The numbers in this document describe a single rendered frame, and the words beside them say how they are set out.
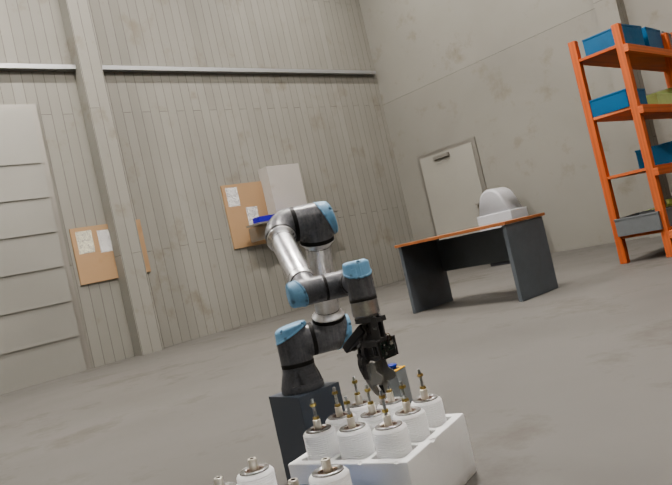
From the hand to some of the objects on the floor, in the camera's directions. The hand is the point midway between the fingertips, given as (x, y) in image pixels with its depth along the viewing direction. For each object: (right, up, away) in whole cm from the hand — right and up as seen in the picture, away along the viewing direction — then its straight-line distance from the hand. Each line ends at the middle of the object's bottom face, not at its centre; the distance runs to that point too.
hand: (378, 389), depth 179 cm
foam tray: (+5, -35, +15) cm, 39 cm away
